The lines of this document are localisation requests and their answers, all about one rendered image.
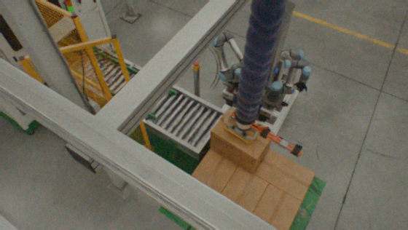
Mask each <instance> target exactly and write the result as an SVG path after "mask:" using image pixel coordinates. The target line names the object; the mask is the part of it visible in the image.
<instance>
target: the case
mask: <svg viewBox="0 0 408 230"><path fill-rule="evenodd" d="M231 110H233V108H231V107H229V110H227V111H226V113H225V114H224V115H223V116H222V118H220V120H219V121H218V122H217V123H216V125H215V126H214V127H213V129H212V130H211V132H210V148H213V149H214V150H216V151H217V152H218V153H220V154H221V155H223V156H225V157H226V158H228V159H229V160H230V161H231V162H234V163H235V164H237V165H238V166H240V167H241V168H243V169H244V170H246V171H248V172H249V173H251V174H253V173H254V171H255V169H256V168H257V167H258V165H259V164H260V162H261V161H262V159H263V158H264V156H265V155H266V154H267V152H268V150H269V148H270V146H271V143H272V140H271V139H269V138H267V139H265V138H263V137H262V136H261V135H260V132H259V135H257V137H256V139H255V140H253V141H252V142H251V143H250V144H248V143H247V142H245V141H243V140H241V139H240V138H239V137H237V136H236V135H233V134H232V133H231V132H229V131H228V130H225V129H224V128H223V126H224V125H225V123H224V119H225V117H226V116H228V115H230V111H231ZM229 122H230V123H233V124H234V125H235V123H236V122H235V121H234V120H233V119H231V118H229ZM235 126H236V125H235ZM246 132H247V133H248V134H250V135H254V132H252V131H251V130H246Z"/></svg>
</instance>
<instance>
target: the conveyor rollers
mask: <svg viewBox="0 0 408 230"><path fill-rule="evenodd" d="M106 60H107V59H106V58H104V59H102V61H104V62H102V61H101V62H100V63H99V67H101V65H103V63H105V62H106ZM108 63H109V64H108ZM111 63H112V62H111V61H108V62H107V63H106V64H107V65H106V64H105V65H104V66H105V67H104V66H102V67H101V71H103V70H105V68H106V67H108V65H110V64H111ZM114 67H115V64H114V65H113V64H112V65H111V66H109V67H108V69H107V70H106V71H107V72H106V71H104V72H103V76H105V75H107V73H108V72H109V71H110V69H111V70H112V69H113V68H114ZM118 67H119V68H118ZM120 68H121V67H120V66H117V67H116V68H115V70H113V72H111V73H110V74H108V76H109V77H108V76H107V77H106V78H105V82H107V81H108V79H109V78H111V77H112V76H111V75H114V74H115V73H116V72H117V71H118V70H119V69H120ZM121 72H122V70H120V71H119V72H118V73H117V74H116V75H115V76H114V78H112V79H111V80H109V82H108V83H107V84H108V85H107V86H109V85H110V84H111V83H113V82H114V81H115V79H117V77H118V78H119V77H120V75H121V74H122V73H121ZM119 73H120V74H119ZM115 77H116V78H115ZM123 79H124V76H121V77H120V78H119V79H118V80H117V81H116V82H115V84H113V85H112V86H113V87H112V86H111V87H110V88H109V90H113V88H115V87H116V86H117V85H118V84H120V83H119V81H120V82H121V81H122V80H123ZM111 81H112V82H111ZM125 83H126V81H124V82H123V83H122V84H121V85H120V86H119V88H117V89H116V91H114V92H115V93H118V92H119V91H120V90H121V88H123V87H124V86H125V85H126V84H125ZM115 85H116V86H115ZM122 86H123V87H122ZM118 90H119V91H118ZM169 96H170V93H169V92H168V93H167V94H166V95H165V96H164V97H163V98H162V100H161V101H160V102H159V103H158V104H157V105H156V106H155V107H154V108H153V109H152V111H151V112H150V113H152V114H153V113H154V112H155V111H156V110H157V109H158V108H159V107H160V106H161V105H162V103H164V101H165V100H166V99H167V97H169ZM175 97H176V96H174V95H172V97H170V99H169V100H168V102H167V103H165V104H164V106H163V107H162V108H161V109H160V110H159V111H158V113H157V114H156V115H155V116H156V118H157V119H158V117H159V116H160V115H161V114H162V113H163V111H164V110H165V109H166V108H167V107H168V106H169V105H170V103H171V102H172V101H173V100H174V99H175ZM183 97H184V95H180V97H178V98H177V100H176V102H175V103H173V104H172V106H171V107H170V108H169V109H168V110H167V111H166V112H165V113H164V116H162V117H161V118H160V120H159V121H158V123H156V125H158V126H160V125H161V123H163V122H164V120H165V118H166V117H167V116H168V115H169V114H170V113H171V111H172V110H173V109H174V108H175V107H176V106H177V104H178V103H179V102H180V101H181V100H182V99H183ZM188 101H189V98H188V97H186V98H185V99H184V102H183V103H181V105H180V106H179V107H178V108H177V110H175V111H174V113H173V114H172V115H171V116H170V118H169V119H168V120H167V122H166V123H164V125H163V126H162V127H161V128H163V129H165V128H166V127H167V126H168V125H169V124H170V123H171V121H172V120H173V119H174V118H175V116H177V114H178V112H179V111H180V110H181V109H182V108H183V107H184V105H185V104H186V103H187V102H188ZM194 103H195V101H194V100H192V101H191V102H190V103H189V105H188V106H187V107H186V108H185V109H184V111H183V112H182V113H181V115H180V116H178V118H177V120H176V121H175V122H174V123H172V125H171V126H170V128H169V129H168V130H167V131H168V132H171V131H172V130H173V129H174V128H175V127H176V125H177V124H178V123H179V122H180V121H181V119H182V118H183V117H184V115H185V114H186V113H187V112H188V110H189V109H190V108H191V107H192V105H193V104H194ZM200 106H201V105H200V103H197V104H196V106H195V107H194V108H193V110H191V111H190V113H189V115H188V116H187V117H186V118H185V119H184V121H183V122H182V123H181V124H180V125H179V127H178V128H177V130H176V131H175V132H174V133H173V135H175V136H177V135H178V133H179V132H180V131H181V130H182V129H183V128H184V125H185V124H186V123H187V122H188V121H189V119H190V118H191V116H193V115H194V113H195V112H196V110H197V109H198V108H199V107H200ZM204 110H206V107H205V106H203V107H202V109H201V110H200V111H199V112H198V113H197V115H196V116H195V117H194V119H193V120H192V121H191V122H190V123H189V125H188V126H187V128H186V129H185V130H184V131H183V133H182V134H181V135H180V136H179V138H180V139H182V140H183V138H184V136H185V135H186V134H187V133H188V132H189V130H190V129H191V127H192V126H193V125H194V123H196V121H197V120H198V118H199V117H200V116H201V115H202V114H203V112H204ZM211 112H212V110H211V109H209V110H208V111H207V112H206V114H205V115H204V116H203V118H202V119H201V120H200V122H199V123H197V125H196V128H194V129H193V131H191V133H190V135H189V136H188V137H187V139H186V140H185V141H184V142H190V140H191V138H192V137H193V135H195V133H196V132H197V130H199V129H200V127H201V126H202V124H203V122H204V121H205V120H206V119H207V118H208V116H209V114H210V113H211ZM217 115H218V114H217V113H216V112H215V113H214V114H213V116H212V117H211V118H210V119H209V121H208V123H206V124H205V126H204V127H203V129H202V130H201V131H200V133H199V134H198V135H197V136H196V138H195V139H194V141H193V142H192V143H191V144H190V145H192V146H194V147H195V145H196V142H198V141H199V139H200V138H201V137H202V136H203V133H204V132H205V131H206V130H207V129H208V128H209V125H210V124H211V123H212V122H213V120H214V119H215V118H216V116H217ZM220 118H222V116H220V117H219V118H218V119H217V120H216V123H217V122H218V121H219V120H220ZM157 119H156V120H157ZM156 120H153V119H152V120H151V121H150V122H152V123H154V122H155V121H156ZM216 123H215V124H214V125H213V126H212V128H211V130H212V129H213V127H214V126H215V125H216ZM211 130H209V132H208V134H207V135H206V136H205V137H204V138H203V141H202V142H201V143H200V144H199V146H198V147H197V148H198V149H199V148H200V147H201V146H202V144H203V142H205V140H206V139H207V137H208V136H209V135H210V132H211Z"/></svg>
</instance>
